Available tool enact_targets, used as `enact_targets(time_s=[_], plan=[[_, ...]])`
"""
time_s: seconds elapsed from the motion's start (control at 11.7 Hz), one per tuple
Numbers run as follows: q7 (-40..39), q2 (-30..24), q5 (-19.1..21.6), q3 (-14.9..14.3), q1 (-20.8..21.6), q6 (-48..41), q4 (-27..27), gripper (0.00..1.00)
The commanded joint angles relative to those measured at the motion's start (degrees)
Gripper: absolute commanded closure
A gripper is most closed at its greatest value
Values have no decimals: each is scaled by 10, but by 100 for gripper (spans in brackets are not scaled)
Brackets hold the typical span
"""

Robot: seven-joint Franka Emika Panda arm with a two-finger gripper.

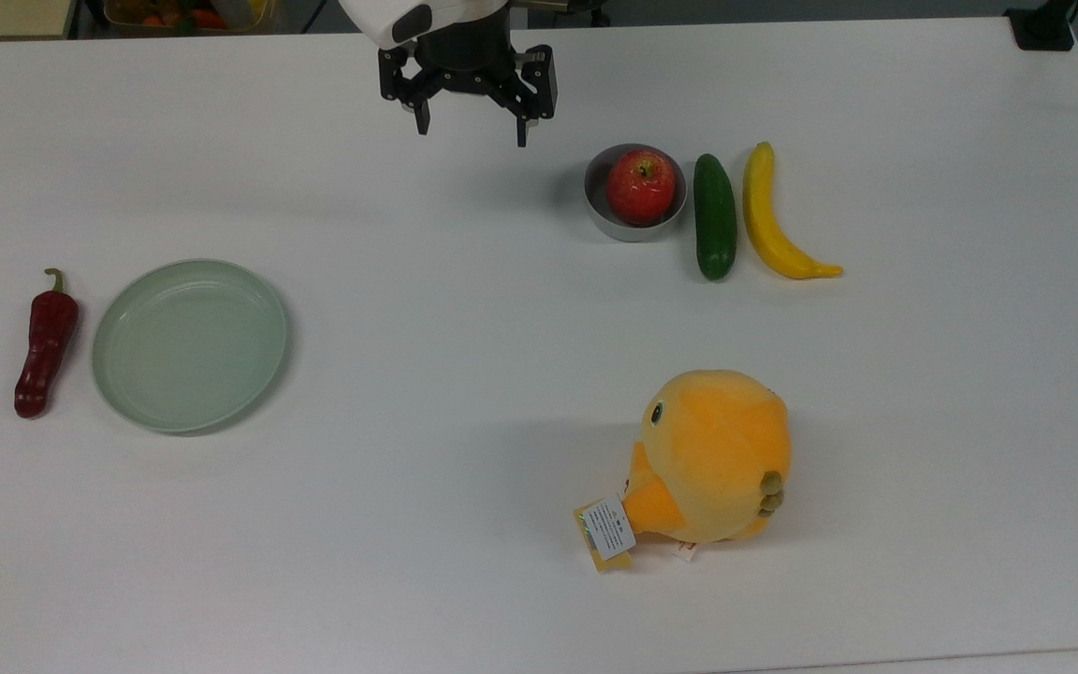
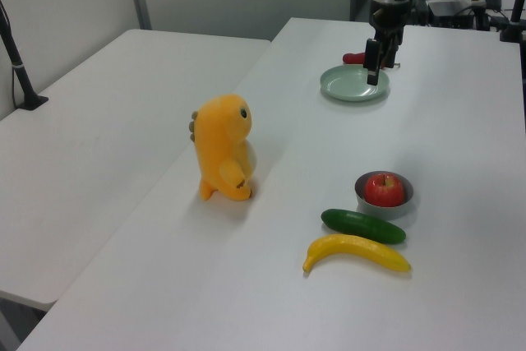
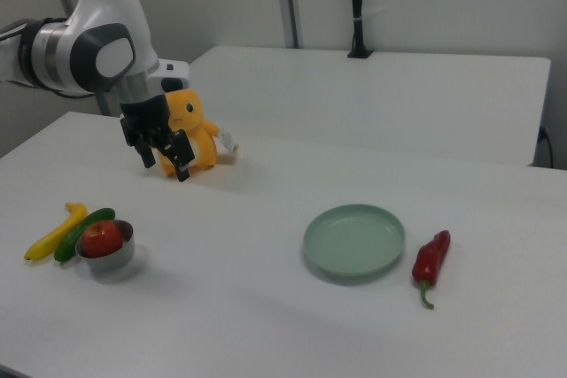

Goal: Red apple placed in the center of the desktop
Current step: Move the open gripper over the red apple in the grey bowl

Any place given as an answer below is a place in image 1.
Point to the red chili pepper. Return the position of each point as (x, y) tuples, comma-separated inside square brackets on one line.
[(46, 344)]

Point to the pale green plate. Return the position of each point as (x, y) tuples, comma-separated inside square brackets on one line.
[(189, 345)]

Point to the yellow banana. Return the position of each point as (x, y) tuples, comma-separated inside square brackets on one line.
[(765, 225)]

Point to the beige cabinet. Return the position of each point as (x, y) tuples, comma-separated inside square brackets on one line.
[(1, 15)]

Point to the small grey bowl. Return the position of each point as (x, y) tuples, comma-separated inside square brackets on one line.
[(600, 211)]

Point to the green cucumber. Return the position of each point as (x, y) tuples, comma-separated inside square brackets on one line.
[(715, 217)]

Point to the red apple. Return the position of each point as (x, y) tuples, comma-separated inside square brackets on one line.
[(641, 187)]

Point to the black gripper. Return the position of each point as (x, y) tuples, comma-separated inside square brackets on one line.
[(464, 56)]

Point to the orange plush dinosaur toy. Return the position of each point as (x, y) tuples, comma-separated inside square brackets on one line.
[(712, 454)]

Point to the black camera stand base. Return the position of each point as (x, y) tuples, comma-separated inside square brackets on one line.
[(1041, 26)]

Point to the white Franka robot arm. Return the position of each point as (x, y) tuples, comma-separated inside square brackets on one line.
[(378, 19)]

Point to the clear box of toy food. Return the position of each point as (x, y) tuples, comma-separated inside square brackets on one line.
[(188, 13)]

